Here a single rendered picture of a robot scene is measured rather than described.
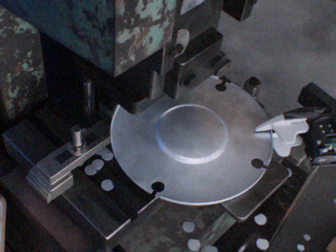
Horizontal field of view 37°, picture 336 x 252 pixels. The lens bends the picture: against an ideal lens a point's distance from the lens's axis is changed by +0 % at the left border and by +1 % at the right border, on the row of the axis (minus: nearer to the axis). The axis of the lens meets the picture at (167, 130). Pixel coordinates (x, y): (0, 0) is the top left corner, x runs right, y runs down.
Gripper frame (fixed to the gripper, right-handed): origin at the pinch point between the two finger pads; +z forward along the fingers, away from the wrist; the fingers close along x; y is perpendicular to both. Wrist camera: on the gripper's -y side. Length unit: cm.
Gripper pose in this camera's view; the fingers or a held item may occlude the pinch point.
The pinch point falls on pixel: (260, 127)
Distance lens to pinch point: 91.6
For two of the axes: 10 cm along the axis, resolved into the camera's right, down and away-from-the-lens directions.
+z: -9.9, 0.7, -1.3
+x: -0.6, 6.1, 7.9
